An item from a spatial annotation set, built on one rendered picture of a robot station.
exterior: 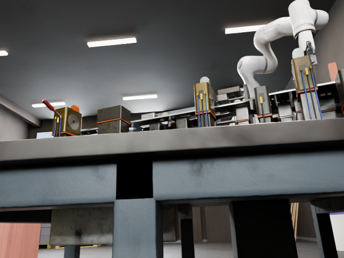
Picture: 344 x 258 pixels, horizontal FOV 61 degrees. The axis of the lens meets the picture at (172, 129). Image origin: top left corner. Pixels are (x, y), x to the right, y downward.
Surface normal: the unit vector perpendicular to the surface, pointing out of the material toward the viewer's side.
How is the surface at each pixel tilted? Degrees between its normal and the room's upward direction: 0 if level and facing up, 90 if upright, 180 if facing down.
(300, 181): 90
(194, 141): 90
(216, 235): 90
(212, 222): 90
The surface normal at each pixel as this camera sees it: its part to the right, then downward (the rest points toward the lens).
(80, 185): -0.11, -0.31
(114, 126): -0.38, -0.29
